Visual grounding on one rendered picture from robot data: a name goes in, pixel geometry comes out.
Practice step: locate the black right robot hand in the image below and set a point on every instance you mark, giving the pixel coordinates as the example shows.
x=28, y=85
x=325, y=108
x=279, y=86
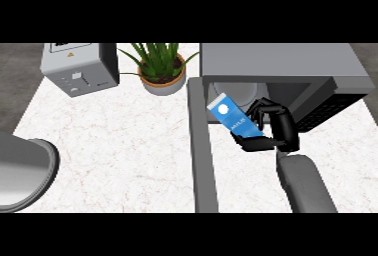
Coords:
x=285, y=128

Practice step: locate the blue milk carton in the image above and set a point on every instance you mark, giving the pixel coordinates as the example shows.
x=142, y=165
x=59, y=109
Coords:
x=232, y=116

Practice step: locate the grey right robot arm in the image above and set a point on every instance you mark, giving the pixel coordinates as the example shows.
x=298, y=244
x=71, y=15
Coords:
x=304, y=186

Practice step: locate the grey microwave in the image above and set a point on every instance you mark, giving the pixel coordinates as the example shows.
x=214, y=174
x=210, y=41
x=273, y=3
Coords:
x=289, y=73

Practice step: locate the grey microwave door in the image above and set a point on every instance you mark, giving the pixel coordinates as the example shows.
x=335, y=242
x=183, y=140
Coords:
x=201, y=146

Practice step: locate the potted green plant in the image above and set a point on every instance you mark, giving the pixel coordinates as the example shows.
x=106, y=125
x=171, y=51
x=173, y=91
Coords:
x=161, y=68

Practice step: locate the silver toaster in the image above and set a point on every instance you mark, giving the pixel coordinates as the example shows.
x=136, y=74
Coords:
x=81, y=68

